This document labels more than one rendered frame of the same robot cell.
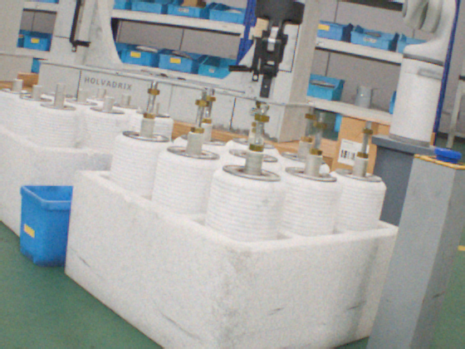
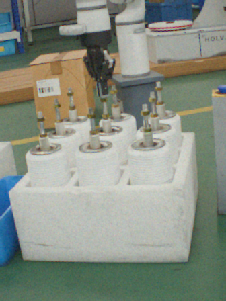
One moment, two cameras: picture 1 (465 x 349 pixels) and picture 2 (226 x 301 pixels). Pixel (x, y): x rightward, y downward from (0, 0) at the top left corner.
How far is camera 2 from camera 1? 63 cm
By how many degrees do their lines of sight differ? 31
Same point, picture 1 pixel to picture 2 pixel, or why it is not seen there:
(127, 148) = (48, 162)
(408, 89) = (130, 44)
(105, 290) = (74, 252)
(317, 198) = (171, 140)
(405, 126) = (136, 67)
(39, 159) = not seen: outside the picture
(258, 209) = (168, 162)
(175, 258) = (134, 209)
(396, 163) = (139, 92)
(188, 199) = (112, 174)
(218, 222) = (150, 179)
